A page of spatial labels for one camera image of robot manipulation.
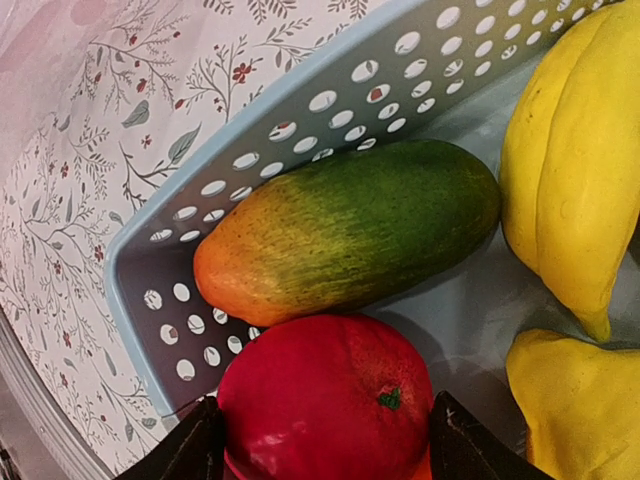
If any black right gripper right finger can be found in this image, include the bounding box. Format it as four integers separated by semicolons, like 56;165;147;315
429;390;550;480

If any red toy apple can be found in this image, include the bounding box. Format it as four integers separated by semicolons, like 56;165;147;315
217;314;433;479

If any green orange toy mango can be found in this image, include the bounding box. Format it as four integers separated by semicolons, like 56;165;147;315
193;140;501;327

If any floral patterned table mat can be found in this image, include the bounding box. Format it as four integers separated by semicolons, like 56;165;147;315
1;1;376;473

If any yellow toy bell pepper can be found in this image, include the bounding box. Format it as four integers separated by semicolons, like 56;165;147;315
506;329;639;479

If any yellow toy banana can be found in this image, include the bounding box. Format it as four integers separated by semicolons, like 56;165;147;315
499;1;639;342

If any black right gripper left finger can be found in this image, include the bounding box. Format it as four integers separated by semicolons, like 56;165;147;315
116;396;224;480

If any light blue plastic basket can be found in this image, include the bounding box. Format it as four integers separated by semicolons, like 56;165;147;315
103;0;640;419

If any orange toy orange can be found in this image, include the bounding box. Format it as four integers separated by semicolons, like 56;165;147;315
411;451;433;480

